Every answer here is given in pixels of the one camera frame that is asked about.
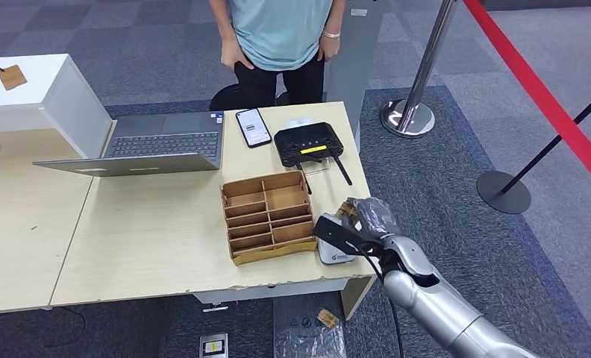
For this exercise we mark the metal desk bracket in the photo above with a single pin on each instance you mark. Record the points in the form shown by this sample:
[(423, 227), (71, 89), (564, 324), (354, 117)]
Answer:
[(215, 309)]

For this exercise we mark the person's right forearm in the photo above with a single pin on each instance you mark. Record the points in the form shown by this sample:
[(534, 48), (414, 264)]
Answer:
[(221, 19)]

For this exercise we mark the white round pad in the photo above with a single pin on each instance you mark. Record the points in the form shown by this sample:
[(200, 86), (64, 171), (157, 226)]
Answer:
[(299, 121)]

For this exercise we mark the chrome stanchion post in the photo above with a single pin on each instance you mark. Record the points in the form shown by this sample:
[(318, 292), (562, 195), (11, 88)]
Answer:
[(407, 118)]

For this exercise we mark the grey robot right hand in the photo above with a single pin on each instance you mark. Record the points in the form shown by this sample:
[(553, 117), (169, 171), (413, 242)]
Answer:
[(374, 217)]

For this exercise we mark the clear acrylic stand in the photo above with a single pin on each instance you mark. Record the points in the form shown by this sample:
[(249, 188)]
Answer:
[(317, 172)]

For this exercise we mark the white cabinet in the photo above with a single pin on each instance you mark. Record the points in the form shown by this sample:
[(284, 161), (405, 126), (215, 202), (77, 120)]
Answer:
[(38, 99)]

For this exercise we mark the metal floor socket box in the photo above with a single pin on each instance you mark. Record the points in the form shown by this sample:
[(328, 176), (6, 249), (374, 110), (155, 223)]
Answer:
[(214, 346)]

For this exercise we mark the person's right hand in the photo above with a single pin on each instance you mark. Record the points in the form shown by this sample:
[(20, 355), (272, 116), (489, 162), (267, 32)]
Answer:
[(233, 54)]

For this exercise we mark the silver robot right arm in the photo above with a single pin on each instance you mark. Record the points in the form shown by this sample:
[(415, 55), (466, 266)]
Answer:
[(439, 306)]

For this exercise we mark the person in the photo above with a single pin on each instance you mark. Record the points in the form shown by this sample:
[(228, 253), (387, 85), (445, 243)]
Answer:
[(275, 29)]

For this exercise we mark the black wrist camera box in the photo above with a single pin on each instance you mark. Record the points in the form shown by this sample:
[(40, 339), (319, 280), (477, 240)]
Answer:
[(335, 234)]

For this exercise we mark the black round stool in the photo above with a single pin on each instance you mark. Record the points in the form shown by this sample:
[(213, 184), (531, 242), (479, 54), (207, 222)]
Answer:
[(224, 99)]

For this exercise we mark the red barrier belt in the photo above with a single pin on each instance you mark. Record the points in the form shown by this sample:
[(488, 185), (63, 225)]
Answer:
[(538, 81)]

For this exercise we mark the brown square tag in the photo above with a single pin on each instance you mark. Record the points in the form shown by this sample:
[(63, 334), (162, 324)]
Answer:
[(12, 77)]

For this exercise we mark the wooden card organizer box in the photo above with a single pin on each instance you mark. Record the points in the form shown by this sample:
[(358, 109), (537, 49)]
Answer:
[(271, 232)]

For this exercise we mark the black smartphone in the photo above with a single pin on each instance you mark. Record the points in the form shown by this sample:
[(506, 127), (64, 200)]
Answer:
[(253, 127)]

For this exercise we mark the clear floor plastic sheet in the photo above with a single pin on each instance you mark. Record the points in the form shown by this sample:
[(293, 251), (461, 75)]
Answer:
[(300, 341)]

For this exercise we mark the black remote controller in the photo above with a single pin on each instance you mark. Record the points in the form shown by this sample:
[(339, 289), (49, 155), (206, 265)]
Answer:
[(308, 141)]

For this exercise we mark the black pole floor stand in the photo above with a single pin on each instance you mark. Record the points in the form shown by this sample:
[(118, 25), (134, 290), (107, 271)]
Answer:
[(503, 193)]

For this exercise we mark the person's left forearm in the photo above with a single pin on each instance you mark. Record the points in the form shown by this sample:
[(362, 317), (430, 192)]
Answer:
[(334, 17)]

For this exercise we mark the person's left hand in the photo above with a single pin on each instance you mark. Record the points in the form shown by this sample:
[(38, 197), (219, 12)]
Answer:
[(329, 47)]

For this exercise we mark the brown card on floor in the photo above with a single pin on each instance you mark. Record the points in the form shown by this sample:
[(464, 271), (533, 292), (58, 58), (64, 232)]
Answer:
[(328, 318)]

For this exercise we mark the white card reader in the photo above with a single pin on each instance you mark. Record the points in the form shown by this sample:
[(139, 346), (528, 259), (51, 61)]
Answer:
[(332, 257)]

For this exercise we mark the grey laptop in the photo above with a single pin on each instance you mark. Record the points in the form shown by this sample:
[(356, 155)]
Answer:
[(162, 143)]

